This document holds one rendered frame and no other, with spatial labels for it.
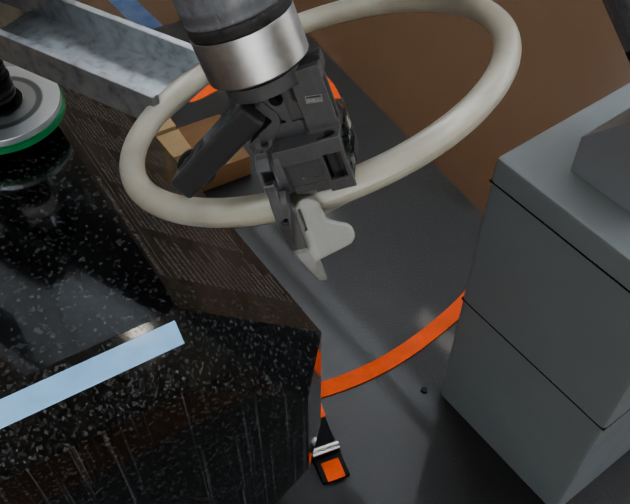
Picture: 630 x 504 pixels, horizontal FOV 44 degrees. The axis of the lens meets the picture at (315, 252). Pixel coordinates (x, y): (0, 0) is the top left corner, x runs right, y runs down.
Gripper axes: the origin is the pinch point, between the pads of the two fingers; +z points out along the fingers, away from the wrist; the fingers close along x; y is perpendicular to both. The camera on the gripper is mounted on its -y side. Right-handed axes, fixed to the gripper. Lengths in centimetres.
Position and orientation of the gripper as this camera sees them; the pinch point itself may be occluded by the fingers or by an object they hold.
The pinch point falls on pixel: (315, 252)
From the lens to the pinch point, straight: 78.2
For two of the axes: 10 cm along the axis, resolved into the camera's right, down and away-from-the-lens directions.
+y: 9.4, -2.1, -2.6
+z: 3.3, 7.5, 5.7
